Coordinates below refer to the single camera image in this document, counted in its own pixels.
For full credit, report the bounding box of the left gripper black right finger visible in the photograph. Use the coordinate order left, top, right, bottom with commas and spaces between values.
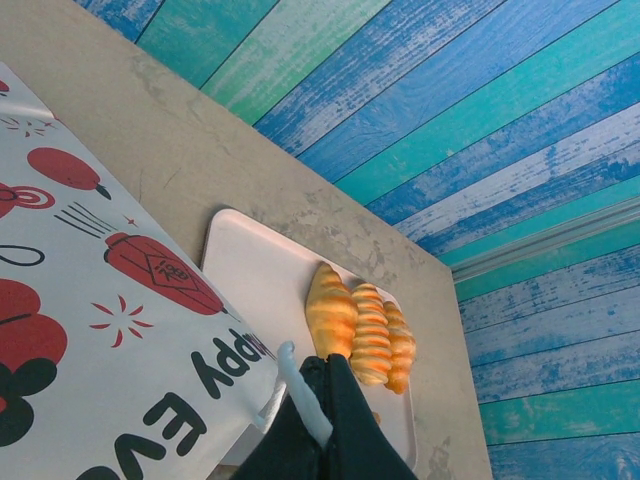
325, 352, 419, 480

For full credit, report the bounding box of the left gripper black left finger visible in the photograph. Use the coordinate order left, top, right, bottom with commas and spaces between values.
234, 355, 329, 480

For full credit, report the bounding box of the pointed striped fake bread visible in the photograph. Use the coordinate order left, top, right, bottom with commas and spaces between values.
382, 300, 418, 396

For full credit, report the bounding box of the spiral striped fake bread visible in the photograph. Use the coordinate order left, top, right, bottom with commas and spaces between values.
349, 282, 393, 387

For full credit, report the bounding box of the golden fake croissant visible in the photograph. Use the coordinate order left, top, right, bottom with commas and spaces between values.
305, 261, 360, 364

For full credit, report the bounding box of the white red printed paper bag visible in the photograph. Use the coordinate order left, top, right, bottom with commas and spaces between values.
0, 62, 335, 480

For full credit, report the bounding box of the pale pink plastic tray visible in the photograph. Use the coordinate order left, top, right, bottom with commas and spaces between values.
201, 208, 419, 474

